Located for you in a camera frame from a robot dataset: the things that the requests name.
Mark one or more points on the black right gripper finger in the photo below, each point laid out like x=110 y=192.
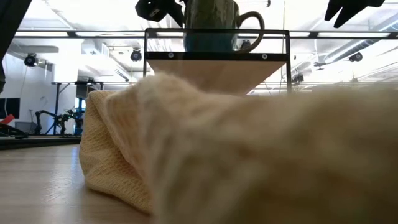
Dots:
x=335 y=9
x=345 y=16

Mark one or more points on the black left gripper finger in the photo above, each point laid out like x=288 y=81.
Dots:
x=176 y=12

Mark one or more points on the olive brown ceramic mug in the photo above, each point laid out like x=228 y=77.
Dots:
x=211 y=18

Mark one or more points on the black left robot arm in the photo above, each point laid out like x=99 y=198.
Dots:
x=9 y=18

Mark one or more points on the black ceiling spot lamp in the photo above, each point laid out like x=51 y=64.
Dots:
x=30 y=60
x=136 y=55
x=356 y=57

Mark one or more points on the black ceiling light track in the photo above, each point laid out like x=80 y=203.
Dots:
x=72 y=34

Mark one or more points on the background black robot arms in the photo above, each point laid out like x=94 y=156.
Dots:
x=59 y=119

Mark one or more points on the yellow waffle cloth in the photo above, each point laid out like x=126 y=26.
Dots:
x=217 y=155

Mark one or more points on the red object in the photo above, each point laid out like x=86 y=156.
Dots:
x=7 y=119

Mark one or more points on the grey ceiling duct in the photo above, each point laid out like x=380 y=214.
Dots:
x=367 y=43

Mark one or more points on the wooden shelf with black frame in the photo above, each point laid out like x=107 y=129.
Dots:
x=217 y=74

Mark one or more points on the background black frame table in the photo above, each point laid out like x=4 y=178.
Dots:
x=57 y=105

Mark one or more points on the black wall monitor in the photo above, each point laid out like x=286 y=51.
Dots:
x=9 y=107

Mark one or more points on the black metal table frame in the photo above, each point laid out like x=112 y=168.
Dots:
x=37 y=141

